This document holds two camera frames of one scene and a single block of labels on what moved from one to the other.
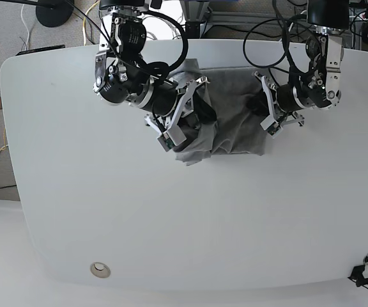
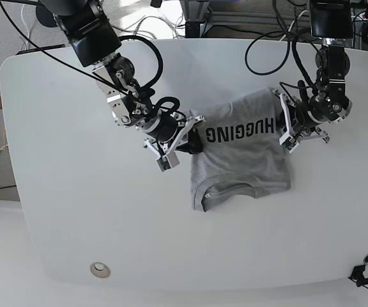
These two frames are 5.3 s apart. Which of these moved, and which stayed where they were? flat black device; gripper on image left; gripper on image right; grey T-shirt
Moved: grey T-shirt; gripper on image right; gripper on image left
Stayed: flat black device
